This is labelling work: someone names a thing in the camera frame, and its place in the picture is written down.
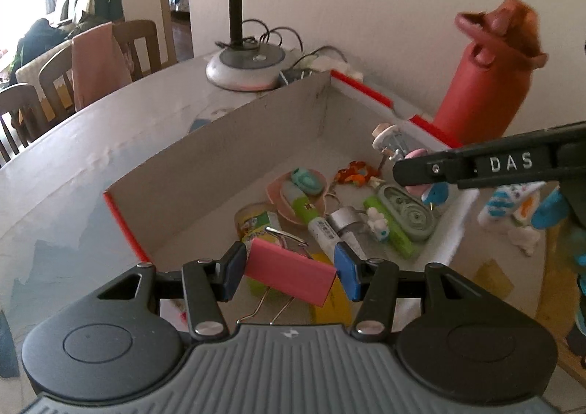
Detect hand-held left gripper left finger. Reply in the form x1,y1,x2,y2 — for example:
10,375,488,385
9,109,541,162
68,241,248,342

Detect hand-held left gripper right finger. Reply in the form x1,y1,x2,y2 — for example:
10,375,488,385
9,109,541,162
333,244,500,345

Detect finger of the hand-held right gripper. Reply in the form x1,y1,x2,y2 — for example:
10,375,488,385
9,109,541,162
393,121,586,191

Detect pink doll toy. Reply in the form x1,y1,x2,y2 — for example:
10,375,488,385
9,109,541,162
405,148,450,205

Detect yellow block eraser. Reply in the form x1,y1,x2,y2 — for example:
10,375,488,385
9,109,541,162
310,277,354,326

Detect small green labelled jar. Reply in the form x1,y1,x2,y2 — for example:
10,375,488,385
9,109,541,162
235,202,281,242

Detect small silver capped bottle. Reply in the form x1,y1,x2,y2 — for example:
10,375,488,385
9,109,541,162
329,206,368,260

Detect grey green correction tape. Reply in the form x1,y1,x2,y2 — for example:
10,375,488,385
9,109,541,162
377,183,437,242

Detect pink binder clip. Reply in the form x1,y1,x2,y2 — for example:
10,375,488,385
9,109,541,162
237,226,340,329

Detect snow globe keychain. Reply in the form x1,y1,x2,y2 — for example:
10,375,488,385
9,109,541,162
372,122,413,164

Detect white rabbit figure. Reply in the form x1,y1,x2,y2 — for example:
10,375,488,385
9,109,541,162
365,207,391,242

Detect lime green stick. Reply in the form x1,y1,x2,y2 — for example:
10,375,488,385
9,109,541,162
363,195,416,260

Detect green white tube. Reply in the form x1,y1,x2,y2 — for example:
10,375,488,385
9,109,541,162
281,180,349,260

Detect pink heart dish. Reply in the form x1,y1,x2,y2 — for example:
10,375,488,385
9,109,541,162
267,169,337,225

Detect orange toy keychain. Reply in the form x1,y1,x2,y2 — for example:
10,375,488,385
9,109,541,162
335,160,382,187

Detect teal round tape dispenser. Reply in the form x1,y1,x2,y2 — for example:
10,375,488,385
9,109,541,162
290,168,327,196

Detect red cardboard box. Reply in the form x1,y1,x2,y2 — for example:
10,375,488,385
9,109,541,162
103,70,479,329

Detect person's right hand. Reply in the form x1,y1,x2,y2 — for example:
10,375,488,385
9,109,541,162
562,219,586,342

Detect red water bottle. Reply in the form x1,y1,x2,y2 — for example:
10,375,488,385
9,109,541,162
433,0,549,146

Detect yellow sticky note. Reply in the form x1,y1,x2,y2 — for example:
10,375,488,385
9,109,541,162
473,258,512,301

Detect white power strip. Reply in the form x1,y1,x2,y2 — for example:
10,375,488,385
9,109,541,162
299,56,366,79

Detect light wooden board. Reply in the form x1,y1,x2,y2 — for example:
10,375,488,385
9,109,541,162
539,335,586,397

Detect grey desk lamp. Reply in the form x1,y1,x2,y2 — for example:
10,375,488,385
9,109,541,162
167,0,288,93

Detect wooden chair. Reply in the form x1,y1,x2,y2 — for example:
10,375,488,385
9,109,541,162
39,43,79,123
112,19,168,82
0,83,49,168

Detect sofa with clothes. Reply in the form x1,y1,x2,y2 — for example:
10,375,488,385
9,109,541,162
13,0,125,72

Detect black lamp cable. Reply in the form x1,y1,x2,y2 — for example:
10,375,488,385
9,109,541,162
215,19,349,72

